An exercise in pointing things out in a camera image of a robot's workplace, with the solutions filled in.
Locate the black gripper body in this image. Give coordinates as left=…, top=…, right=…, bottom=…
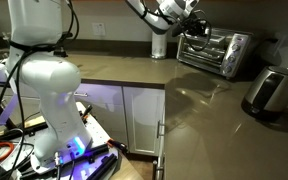
left=180, top=13, right=208, bottom=32

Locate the silver toaster oven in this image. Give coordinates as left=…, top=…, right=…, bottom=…
left=176, top=27, right=254, bottom=80

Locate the narrow white cabinet door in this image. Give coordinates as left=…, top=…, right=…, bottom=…
left=122, top=86, right=166, bottom=157

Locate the wide white cabinet door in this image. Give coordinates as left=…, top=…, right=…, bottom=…
left=73, top=81, right=129, bottom=148

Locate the white paper towel roll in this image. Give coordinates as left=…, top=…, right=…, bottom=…
left=150, top=30, right=169, bottom=60

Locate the silver black electric kettle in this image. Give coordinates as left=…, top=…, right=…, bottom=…
left=240, top=65, right=288, bottom=122

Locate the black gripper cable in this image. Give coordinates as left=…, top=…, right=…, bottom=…
left=178, top=9, right=213, bottom=53

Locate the white wall outlet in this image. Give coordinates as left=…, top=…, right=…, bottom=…
left=91, top=22, right=107, bottom=37

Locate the vertical silver cabinet handle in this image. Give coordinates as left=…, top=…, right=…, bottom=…
left=156, top=120, right=166, bottom=140
left=151, top=159, right=166, bottom=180

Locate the horizontal silver cabinet handle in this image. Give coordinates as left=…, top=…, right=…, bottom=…
left=73, top=91, right=89, bottom=99

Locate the black camera on stand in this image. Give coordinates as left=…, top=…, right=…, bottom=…
left=53, top=30, right=74, bottom=59

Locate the black handled tool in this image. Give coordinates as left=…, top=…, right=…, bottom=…
left=79, top=104, right=94, bottom=122

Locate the orange black cable connector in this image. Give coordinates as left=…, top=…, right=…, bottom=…
left=106, top=137, right=130, bottom=155

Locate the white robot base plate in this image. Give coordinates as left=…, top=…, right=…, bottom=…
left=29, top=101, right=120, bottom=177

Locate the black aluminium rail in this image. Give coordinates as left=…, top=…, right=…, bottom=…
left=83, top=152, right=119, bottom=180

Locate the black cable bundle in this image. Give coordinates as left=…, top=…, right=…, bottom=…
left=0, top=0, right=80, bottom=174

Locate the orange cable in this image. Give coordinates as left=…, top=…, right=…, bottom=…
left=0, top=141, right=16, bottom=167

